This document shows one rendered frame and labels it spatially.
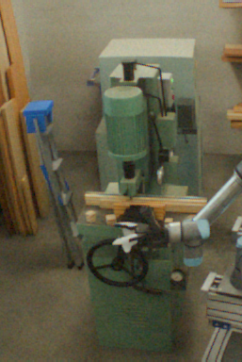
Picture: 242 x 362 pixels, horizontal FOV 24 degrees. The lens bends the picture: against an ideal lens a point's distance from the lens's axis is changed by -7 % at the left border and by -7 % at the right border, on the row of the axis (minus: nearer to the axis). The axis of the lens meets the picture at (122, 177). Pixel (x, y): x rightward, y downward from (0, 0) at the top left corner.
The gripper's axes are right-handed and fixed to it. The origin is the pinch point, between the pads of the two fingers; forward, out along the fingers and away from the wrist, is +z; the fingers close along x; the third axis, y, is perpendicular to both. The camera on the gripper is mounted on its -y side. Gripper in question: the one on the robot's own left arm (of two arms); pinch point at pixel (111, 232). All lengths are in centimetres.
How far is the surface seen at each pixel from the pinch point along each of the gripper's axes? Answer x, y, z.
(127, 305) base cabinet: 65, 78, -1
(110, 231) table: 59, 29, 3
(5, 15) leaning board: 242, -68, 80
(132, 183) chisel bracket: 66, 8, -8
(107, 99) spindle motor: 60, -34, 0
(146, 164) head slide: 77, 4, -15
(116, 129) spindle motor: 60, -20, -3
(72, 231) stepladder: 158, 76, 33
